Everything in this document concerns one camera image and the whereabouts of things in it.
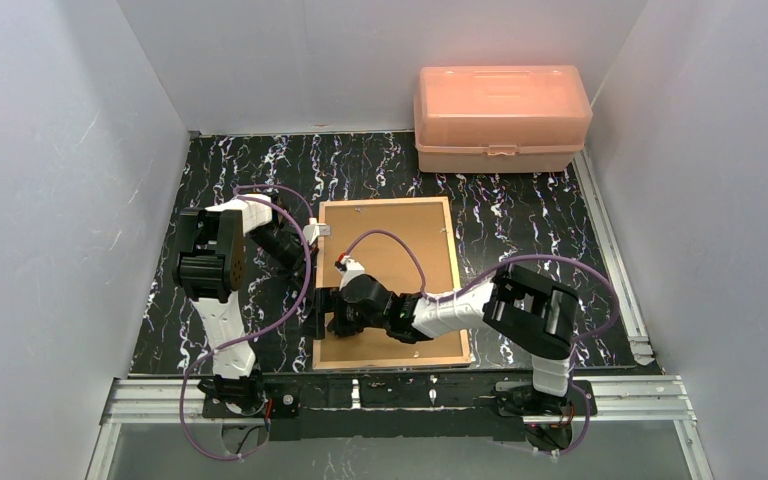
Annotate picture frame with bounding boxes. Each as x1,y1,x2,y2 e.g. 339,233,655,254
311,195,475,372

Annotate aluminium rail frame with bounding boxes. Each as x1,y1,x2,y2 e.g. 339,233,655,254
90,147,711,479

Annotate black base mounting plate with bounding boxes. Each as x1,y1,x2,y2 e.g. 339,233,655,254
197,370,598,448

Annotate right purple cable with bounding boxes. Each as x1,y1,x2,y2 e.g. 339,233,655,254
336,229,622,458

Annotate orange plastic storage box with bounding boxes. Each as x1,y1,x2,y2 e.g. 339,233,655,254
413,65,593,174

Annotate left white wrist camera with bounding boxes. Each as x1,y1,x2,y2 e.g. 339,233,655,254
303,217,331,246

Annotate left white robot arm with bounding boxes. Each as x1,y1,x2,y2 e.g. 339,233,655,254
173,191,324,413

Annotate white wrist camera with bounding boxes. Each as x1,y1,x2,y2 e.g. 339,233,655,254
303,217,331,246
335,253,365,290

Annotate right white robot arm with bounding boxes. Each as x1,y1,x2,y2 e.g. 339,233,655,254
313,264,578,415

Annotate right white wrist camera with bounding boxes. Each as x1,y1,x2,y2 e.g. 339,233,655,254
335,253,365,290

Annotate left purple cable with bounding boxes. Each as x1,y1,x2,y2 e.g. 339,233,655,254
178,184,319,463

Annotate purple cable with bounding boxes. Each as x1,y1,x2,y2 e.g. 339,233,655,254
336,229,622,458
178,184,319,463

